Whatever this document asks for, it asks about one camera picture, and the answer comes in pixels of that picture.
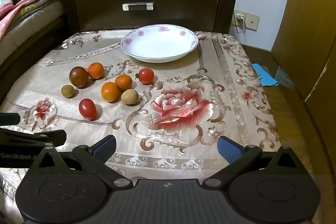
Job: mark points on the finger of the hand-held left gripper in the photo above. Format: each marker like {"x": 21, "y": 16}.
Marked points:
{"x": 9, "y": 119}
{"x": 31, "y": 138}

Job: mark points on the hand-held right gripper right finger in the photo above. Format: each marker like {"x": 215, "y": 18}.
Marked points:
{"x": 229, "y": 149}

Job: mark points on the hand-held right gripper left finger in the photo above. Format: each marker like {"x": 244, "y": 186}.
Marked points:
{"x": 104, "y": 147}

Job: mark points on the red oval cherry tomato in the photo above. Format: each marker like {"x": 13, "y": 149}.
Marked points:
{"x": 87, "y": 108}

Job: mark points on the orange cherry tomato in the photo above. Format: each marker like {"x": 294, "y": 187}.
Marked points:
{"x": 110, "y": 92}
{"x": 95, "y": 70}
{"x": 124, "y": 81}

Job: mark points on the small brown longan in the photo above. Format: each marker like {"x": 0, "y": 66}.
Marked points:
{"x": 67, "y": 91}

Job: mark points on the dark purple cherry tomato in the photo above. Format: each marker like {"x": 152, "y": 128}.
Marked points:
{"x": 78, "y": 77}

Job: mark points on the red round cherry tomato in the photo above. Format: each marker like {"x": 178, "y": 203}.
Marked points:
{"x": 146, "y": 76}

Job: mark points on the white floral plate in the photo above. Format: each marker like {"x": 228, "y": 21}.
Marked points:
{"x": 158, "y": 44}

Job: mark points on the beige floral tablecloth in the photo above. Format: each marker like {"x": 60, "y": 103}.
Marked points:
{"x": 183, "y": 74}

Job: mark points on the pink blanket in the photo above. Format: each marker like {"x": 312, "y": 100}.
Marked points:
{"x": 13, "y": 16}

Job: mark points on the bed with mattress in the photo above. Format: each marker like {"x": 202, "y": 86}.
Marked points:
{"x": 36, "y": 19}

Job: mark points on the light wooden wardrobe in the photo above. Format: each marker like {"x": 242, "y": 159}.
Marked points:
{"x": 312, "y": 29}

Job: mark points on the white wall socket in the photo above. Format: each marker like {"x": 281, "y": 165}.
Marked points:
{"x": 252, "y": 22}

